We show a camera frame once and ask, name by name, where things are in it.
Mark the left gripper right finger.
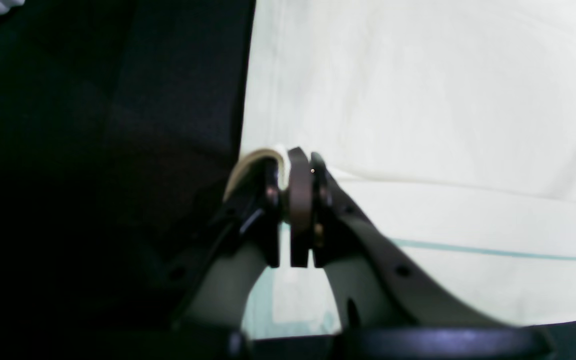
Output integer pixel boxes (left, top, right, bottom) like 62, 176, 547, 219
288, 147, 554, 360

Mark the black table cloth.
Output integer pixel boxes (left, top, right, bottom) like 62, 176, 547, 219
0, 0, 576, 360

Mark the light green T-shirt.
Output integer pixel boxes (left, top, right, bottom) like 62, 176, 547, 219
241, 0, 576, 325

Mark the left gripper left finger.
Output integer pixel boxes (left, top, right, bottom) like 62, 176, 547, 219
169, 157, 281, 360

